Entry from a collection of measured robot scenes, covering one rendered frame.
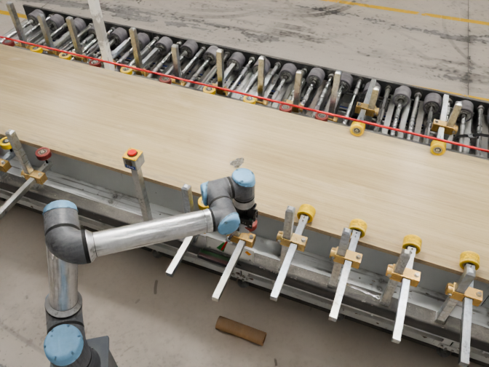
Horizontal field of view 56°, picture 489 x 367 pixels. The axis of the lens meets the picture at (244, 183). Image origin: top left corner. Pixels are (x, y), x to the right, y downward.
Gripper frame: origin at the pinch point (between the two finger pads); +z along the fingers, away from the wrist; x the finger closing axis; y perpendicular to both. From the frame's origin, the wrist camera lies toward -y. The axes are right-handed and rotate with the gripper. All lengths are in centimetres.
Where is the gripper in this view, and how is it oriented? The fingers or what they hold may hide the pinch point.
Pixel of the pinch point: (239, 230)
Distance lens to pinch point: 207.8
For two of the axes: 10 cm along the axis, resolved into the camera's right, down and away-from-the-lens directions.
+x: 3.6, -6.8, 6.4
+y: 9.3, 2.6, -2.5
